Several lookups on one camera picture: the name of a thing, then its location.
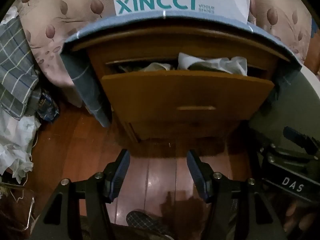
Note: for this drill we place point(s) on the blue checked tablecloth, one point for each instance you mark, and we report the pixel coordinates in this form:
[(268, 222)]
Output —
[(120, 21)]

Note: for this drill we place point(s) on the grey plaid cloth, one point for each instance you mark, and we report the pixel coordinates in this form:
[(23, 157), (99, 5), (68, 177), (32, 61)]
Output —
[(15, 67)]

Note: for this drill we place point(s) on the white underwear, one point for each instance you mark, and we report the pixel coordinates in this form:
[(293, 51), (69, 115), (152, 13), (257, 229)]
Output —
[(225, 65)]

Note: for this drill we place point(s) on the beige leaf-print curtain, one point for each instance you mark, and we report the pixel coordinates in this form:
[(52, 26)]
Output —
[(75, 5)]

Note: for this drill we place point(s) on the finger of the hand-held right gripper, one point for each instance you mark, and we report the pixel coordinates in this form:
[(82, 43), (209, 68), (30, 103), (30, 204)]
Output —
[(297, 136)]

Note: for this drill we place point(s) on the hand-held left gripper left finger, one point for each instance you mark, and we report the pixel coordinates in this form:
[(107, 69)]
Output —
[(121, 172)]

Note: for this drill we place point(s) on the checked slipper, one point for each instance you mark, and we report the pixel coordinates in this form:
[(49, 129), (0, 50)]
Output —
[(142, 221)]

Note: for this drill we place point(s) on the wooden furniture frame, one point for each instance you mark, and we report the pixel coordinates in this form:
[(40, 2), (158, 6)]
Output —
[(313, 55)]

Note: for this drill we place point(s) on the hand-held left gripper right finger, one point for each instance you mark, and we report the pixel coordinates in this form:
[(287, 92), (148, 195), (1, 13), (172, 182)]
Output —
[(197, 172)]

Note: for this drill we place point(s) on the wooden nightstand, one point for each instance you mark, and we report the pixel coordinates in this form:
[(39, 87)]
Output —
[(150, 47)]

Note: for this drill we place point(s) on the blue fabric item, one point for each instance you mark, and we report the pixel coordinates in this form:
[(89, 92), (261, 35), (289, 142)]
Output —
[(316, 28)]

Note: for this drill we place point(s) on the person's right hand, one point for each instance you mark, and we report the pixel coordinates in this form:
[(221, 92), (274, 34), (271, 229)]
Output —
[(300, 212)]

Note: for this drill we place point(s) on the white crumpled cloth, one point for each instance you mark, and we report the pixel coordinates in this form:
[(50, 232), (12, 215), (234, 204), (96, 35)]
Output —
[(15, 140)]

